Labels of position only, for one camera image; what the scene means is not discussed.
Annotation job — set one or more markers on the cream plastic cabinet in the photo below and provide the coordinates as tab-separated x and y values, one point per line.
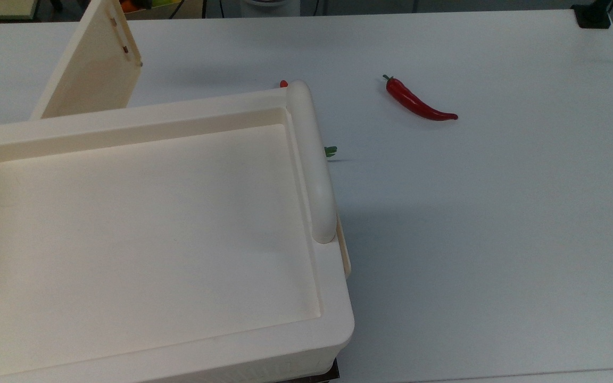
141	239

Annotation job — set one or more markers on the black table clamp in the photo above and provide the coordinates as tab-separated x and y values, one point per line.
593	15

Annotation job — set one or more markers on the cream cabinet door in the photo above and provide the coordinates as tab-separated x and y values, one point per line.
93	69

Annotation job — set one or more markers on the red toy chili pepper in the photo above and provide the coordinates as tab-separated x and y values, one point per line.
413	101

